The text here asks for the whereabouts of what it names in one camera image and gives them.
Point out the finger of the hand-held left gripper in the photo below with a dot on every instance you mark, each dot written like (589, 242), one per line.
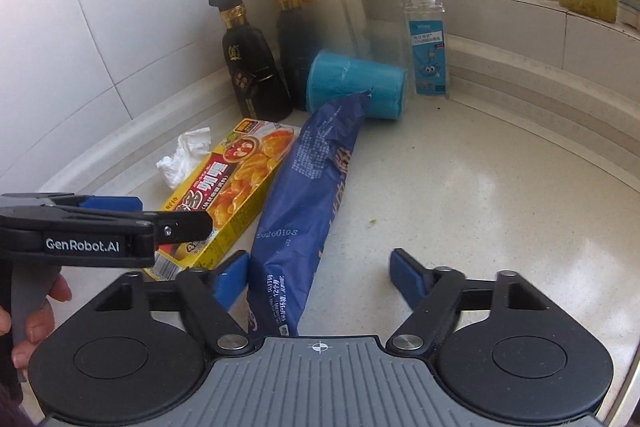
(112, 203)
(185, 226)

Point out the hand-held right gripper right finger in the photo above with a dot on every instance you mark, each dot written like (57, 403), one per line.
(404, 271)

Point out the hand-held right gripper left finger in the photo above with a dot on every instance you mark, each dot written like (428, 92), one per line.
(233, 274)

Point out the yellow curry box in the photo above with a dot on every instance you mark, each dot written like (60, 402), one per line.
(240, 177)

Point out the blue noodle packet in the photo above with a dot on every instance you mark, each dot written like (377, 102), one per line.
(305, 202)

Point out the person's left hand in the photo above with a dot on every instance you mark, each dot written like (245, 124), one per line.
(42, 324)

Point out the crumpled white tissue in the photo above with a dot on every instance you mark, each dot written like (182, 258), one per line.
(182, 157)

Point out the dark sauce bottle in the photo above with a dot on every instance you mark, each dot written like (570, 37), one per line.
(295, 52)
(252, 72)

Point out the blue roll of bags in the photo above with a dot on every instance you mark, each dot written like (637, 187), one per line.
(360, 87)

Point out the clear spray bottle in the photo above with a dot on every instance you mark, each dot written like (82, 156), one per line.
(427, 47)

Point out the clear plastic container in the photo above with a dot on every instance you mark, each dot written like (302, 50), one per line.
(387, 27)

